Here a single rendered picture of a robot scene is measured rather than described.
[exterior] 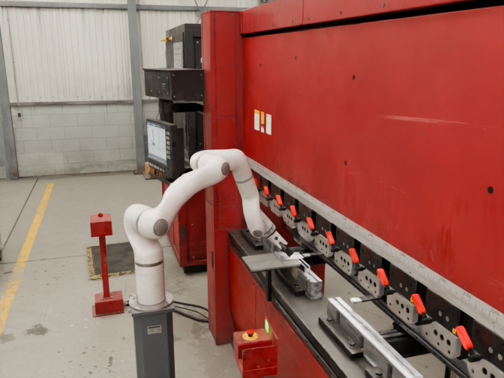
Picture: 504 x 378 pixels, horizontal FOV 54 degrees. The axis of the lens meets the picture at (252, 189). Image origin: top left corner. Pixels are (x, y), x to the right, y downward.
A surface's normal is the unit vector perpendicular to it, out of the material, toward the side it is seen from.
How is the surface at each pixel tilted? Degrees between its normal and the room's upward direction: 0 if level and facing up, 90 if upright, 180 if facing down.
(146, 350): 90
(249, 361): 90
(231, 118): 90
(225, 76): 90
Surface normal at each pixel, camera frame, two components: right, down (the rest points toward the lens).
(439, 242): -0.95, 0.07
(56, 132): 0.29, 0.25
